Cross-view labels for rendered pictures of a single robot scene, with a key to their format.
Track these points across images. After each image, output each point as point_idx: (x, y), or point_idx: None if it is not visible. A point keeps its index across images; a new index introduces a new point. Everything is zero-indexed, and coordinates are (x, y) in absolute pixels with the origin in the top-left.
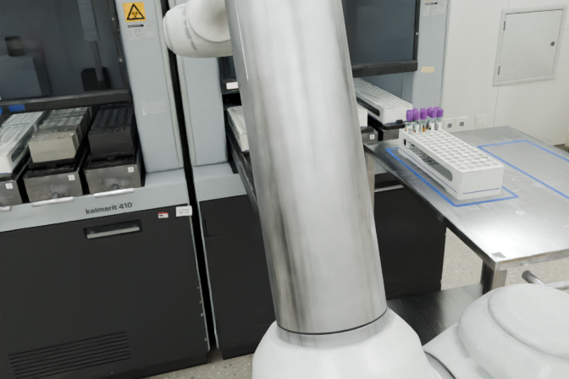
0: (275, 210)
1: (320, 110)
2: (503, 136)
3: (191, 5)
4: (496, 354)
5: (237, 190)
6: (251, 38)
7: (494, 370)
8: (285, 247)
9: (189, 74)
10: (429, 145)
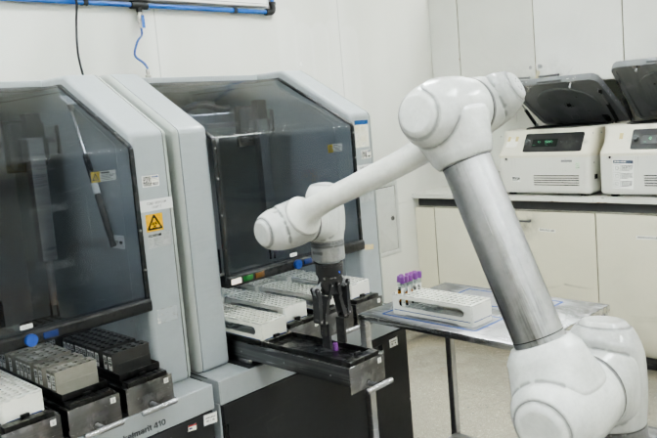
0: (518, 286)
1: (524, 241)
2: (452, 289)
3: (289, 209)
4: (597, 337)
5: (253, 385)
6: (491, 216)
7: (599, 344)
8: (527, 301)
9: (197, 276)
10: (427, 297)
